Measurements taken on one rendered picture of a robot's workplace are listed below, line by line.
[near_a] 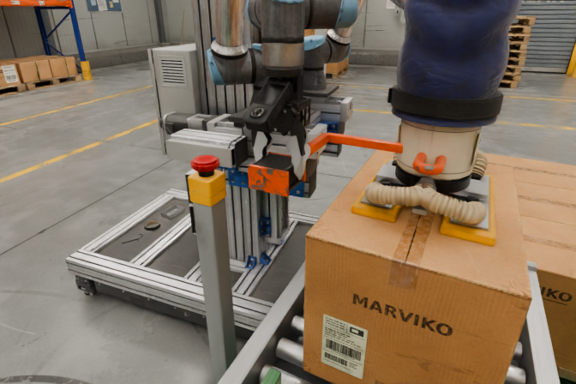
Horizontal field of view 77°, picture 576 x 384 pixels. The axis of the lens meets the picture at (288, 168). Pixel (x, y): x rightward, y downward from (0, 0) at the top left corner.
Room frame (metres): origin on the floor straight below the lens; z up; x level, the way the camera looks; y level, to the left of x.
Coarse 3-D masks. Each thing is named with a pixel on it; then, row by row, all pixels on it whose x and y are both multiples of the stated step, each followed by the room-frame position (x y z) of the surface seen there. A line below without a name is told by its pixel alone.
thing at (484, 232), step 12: (480, 180) 0.81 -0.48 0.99; (492, 180) 0.85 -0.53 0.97; (492, 192) 0.78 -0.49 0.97; (492, 204) 0.72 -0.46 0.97; (444, 216) 0.67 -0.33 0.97; (492, 216) 0.67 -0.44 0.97; (444, 228) 0.63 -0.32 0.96; (456, 228) 0.62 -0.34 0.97; (468, 228) 0.62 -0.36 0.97; (480, 228) 0.62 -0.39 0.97; (492, 228) 0.62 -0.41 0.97; (468, 240) 0.61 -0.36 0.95; (480, 240) 0.60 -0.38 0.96; (492, 240) 0.59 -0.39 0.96
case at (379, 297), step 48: (336, 240) 0.61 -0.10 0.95; (384, 240) 0.61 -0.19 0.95; (432, 240) 0.61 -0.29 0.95; (336, 288) 0.60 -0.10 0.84; (384, 288) 0.55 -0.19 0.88; (432, 288) 0.51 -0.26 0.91; (480, 288) 0.48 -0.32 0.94; (528, 288) 0.47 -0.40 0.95; (336, 336) 0.59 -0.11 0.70; (384, 336) 0.55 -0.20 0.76; (432, 336) 0.51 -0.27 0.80; (480, 336) 0.47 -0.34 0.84
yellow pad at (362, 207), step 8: (392, 160) 0.98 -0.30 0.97; (368, 184) 0.83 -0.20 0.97; (384, 184) 0.77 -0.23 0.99; (392, 184) 0.82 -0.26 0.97; (400, 184) 0.82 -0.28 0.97; (360, 200) 0.74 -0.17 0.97; (352, 208) 0.71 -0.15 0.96; (360, 208) 0.71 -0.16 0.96; (368, 208) 0.70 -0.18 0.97; (376, 208) 0.70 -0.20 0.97; (384, 208) 0.70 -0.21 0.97; (392, 208) 0.70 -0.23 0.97; (400, 208) 0.72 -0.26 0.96; (368, 216) 0.70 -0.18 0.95; (376, 216) 0.69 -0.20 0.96; (384, 216) 0.68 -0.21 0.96; (392, 216) 0.68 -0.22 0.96
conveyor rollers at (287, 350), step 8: (296, 320) 0.79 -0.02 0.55; (296, 328) 0.77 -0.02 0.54; (280, 344) 0.71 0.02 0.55; (288, 344) 0.71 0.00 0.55; (296, 344) 0.71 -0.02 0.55; (520, 344) 0.71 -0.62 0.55; (280, 352) 0.69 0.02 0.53; (288, 352) 0.69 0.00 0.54; (296, 352) 0.68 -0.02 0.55; (520, 352) 0.69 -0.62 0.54; (288, 360) 0.68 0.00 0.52; (296, 360) 0.67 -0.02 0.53; (264, 368) 0.64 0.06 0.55; (512, 368) 0.64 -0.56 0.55; (264, 376) 0.62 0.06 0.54; (288, 376) 0.61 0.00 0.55; (296, 376) 0.62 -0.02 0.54; (512, 376) 0.62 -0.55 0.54; (520, 376) 0.61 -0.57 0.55
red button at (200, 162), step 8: (192, 160) 0.82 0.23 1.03; (200, 160) 0.81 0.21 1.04; (208, 160) 0.81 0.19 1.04; (216, 160) 0.81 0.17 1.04; (192, 168) 0.80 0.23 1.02; (200, 168) 0.78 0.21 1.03; (208, 168) 0.79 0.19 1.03; (216, 168) 0.81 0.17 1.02; (200, 176) 0.80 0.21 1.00; (208, 176) 0.80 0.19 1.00
